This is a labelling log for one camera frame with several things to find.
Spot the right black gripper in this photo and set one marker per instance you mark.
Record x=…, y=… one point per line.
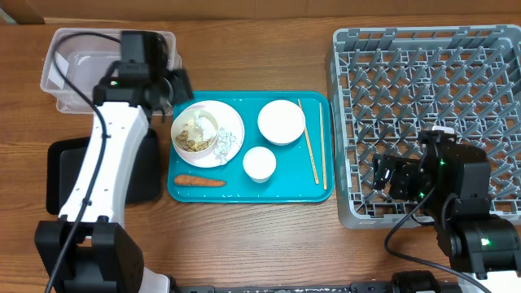
x=404, y=173

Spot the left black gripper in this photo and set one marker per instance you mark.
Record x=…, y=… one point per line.
x=180, y=80

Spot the cream bowl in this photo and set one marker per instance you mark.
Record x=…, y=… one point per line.
x=194, y=134

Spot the white tissue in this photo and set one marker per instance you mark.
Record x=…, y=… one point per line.
x=225, y=140

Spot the white cup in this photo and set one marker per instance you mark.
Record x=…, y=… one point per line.
x=259, y=163

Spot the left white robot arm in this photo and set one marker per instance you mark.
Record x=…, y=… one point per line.
x=87, y=249

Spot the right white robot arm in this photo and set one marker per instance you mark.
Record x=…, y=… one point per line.
x=450, y=184

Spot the grey dishwasher rack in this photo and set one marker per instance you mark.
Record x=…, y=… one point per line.
x=385, y=85

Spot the black waste tray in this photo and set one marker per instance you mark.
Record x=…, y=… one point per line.
x=64, y=160

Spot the clear plastic bin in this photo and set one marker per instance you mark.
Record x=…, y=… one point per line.
x=83, y=60

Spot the orange carrot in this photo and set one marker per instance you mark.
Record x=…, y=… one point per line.
x=188, y=180

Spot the left wooden chopstick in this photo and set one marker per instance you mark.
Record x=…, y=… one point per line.
x=310, y=149

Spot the wooden chopstick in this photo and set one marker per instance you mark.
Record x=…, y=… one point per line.
x=323, y=153
x=310, y=149

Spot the teal serving tray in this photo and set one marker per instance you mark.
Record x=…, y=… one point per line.
x=292, y=181

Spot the right wooden chopstick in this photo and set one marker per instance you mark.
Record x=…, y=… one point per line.
x=323, y=153

